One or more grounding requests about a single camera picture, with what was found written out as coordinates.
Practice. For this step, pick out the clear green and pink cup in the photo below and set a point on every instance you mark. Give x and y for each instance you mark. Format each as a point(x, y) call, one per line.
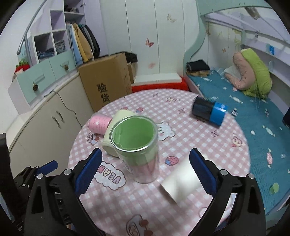
point(135, 139)

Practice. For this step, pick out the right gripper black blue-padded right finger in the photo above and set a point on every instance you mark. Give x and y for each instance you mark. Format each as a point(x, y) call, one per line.
point(247, 217)

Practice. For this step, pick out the white paper cup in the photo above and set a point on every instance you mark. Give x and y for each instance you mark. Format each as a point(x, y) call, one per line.
point(182, 181)

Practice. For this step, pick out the black and blue cup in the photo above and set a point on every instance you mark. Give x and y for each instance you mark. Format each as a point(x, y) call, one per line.
point(211, 111)

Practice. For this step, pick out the white and teal shelf unit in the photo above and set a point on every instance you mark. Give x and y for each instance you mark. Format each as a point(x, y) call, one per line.
point(45, 56)

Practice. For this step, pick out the small cardboard box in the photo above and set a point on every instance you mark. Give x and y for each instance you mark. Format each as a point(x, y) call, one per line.
point(132, 68)

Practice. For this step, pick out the teal patterned bed mattress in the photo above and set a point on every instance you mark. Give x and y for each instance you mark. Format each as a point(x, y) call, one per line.
point(266, 134)

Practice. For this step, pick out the large cardboard box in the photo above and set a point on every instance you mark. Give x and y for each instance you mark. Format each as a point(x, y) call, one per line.
point(105, 80)

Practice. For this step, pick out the pink and green pillow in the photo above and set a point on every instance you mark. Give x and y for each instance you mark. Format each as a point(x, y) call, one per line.
point(254, 79)

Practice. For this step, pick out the hanging clothes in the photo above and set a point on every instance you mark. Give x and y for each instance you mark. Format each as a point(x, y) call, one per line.
point(83, 43)

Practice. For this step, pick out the red storage bench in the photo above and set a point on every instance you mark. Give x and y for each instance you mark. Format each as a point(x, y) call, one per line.
point(180, 86)

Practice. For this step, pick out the white low cabinet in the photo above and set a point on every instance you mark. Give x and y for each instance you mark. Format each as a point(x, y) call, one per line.
point(48, 131)

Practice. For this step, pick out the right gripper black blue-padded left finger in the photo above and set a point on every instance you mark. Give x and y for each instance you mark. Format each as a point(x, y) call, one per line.
point(54, 207)

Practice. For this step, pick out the white wardrobe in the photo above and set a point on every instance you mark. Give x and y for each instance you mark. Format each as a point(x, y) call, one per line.
point(158, 32)

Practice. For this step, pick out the folded dark clothes stack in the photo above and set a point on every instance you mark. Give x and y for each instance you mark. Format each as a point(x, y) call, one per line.
point(197, 68)

